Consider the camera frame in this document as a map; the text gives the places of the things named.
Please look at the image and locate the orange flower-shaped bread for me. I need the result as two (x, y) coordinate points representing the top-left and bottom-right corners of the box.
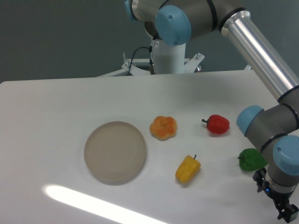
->
(149, 116), (178, 140)

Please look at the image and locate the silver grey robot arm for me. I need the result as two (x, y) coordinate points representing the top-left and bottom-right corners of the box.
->
(124, 0), (299, 222)

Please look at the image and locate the red bell pepper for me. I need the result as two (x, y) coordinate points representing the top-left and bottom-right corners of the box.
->
(201, 114), (230, 134)

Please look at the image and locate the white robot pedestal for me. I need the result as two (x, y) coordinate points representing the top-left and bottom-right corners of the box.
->
(95, 41), (252, 78)

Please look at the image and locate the green bell pepper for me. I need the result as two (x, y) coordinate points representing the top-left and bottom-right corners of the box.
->
(238, 148), (268, 171)

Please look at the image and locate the black cable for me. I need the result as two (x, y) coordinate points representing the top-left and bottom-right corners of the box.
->
(127, 32), (161, 77)

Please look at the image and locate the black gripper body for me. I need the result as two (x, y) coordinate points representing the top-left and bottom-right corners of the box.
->
(253, 168), (295, 210)

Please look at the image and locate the beige round plate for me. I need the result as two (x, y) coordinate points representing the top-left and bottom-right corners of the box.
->
(84, 121), (147, 185)

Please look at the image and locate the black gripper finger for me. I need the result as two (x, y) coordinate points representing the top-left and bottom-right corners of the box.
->
(276, 201), (297, 221)

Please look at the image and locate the yellow bell pepper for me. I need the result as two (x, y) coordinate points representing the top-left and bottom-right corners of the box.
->
(175, 154), (201, 184)

